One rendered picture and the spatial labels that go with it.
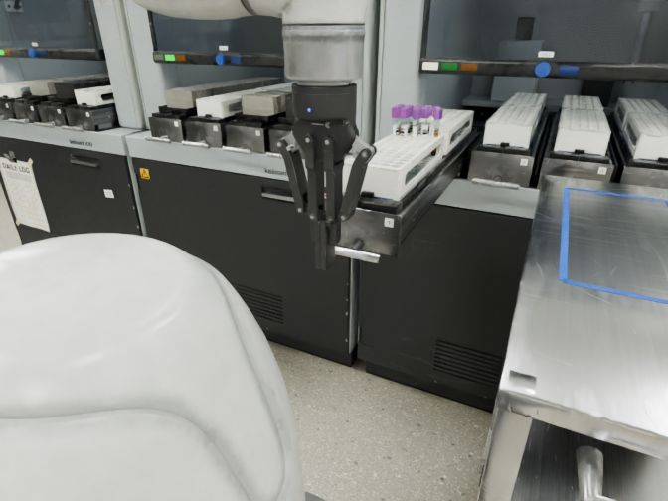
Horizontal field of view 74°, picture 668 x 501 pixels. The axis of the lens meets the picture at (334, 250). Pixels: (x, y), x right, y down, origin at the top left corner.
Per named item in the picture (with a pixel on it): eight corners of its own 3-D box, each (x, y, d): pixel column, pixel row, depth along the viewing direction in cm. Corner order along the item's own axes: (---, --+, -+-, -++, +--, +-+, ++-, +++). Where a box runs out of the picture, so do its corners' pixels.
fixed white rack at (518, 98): (511, 111, 154) (515, 92, 151) (543, 113, 150) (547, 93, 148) (499, 126, 130) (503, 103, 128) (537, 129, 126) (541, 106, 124)
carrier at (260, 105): (278, 117, 132) (277, 96, 130) (274, 118, 131) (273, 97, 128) (246, 114, 137) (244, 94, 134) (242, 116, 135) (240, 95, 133)
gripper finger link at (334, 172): (335, 130, 55) (345, 131, 54) (336, 215, 60) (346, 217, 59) (320, 136, 52) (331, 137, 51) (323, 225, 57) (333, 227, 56)
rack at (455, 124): (434, 131, 123) (436, 108, 121) (471, 134, 119) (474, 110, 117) (400, 156, 99) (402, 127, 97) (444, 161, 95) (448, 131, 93)
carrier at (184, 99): (198, 110, 144) (196, 90, 142) (194, 111, 143) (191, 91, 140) (171, 108, 149) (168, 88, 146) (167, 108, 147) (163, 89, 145)
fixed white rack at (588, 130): (557, 131, 123) (562, 108, 120) (597, 135, 119) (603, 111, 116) (552, 156, 99) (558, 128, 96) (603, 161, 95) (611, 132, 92)
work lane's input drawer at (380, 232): (428, 152, 130) (431, 120, 126) (477, 157, 125) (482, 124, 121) (307, 252, 71) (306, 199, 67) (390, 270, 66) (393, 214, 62)
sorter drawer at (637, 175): (599, 136, 149) (606, 108, 145) (648, 140, 143) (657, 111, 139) (614, 206, 90) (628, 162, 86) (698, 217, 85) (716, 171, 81)
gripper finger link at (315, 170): (313, 135, 52) (303, 134, 53) (313, 224, 57) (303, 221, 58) (328, 129, 55) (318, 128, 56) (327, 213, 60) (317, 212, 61)
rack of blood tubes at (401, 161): (397, 157, 98) (399, 129, 95) (442, 163, 94) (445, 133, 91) (339, 199, 74) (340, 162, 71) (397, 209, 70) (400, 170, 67)
